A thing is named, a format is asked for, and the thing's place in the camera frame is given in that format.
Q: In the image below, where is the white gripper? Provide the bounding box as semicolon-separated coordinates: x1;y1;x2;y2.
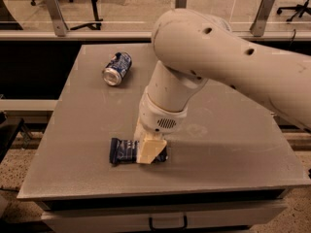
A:
134;93;188;164

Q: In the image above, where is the blue rxbar blueberry wrapper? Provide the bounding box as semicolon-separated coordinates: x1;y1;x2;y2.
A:
109;138;167;165

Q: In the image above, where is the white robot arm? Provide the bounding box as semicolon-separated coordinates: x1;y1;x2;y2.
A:
134;9;311;164

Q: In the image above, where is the blue pepsi can lying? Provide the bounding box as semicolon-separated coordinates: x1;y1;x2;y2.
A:
102;51;132;86

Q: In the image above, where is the white drawer cabinet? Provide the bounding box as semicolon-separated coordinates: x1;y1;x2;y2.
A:
42;199;287;233

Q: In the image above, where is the black stand base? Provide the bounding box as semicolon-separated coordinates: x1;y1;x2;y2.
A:
70;0;103;31

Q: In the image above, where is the black office chair right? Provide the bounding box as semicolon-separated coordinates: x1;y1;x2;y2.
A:
276;0;311;22

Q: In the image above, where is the black drawer handle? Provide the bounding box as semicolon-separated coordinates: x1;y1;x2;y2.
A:
148;216;188;232

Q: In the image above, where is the left metal barrier bracket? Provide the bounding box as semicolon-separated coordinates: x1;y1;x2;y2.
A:
45;0;68;37

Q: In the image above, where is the metal barrier bracket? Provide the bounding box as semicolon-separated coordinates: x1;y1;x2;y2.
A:
250;0;275;37
175;0;188;9
45;0;68;37

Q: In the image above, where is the middle metal barrier bracket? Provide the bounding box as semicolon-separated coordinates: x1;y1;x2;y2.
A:
175;0;188;9

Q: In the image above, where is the right metal barrier bracket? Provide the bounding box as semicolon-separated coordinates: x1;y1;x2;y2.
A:
250;0;275;37

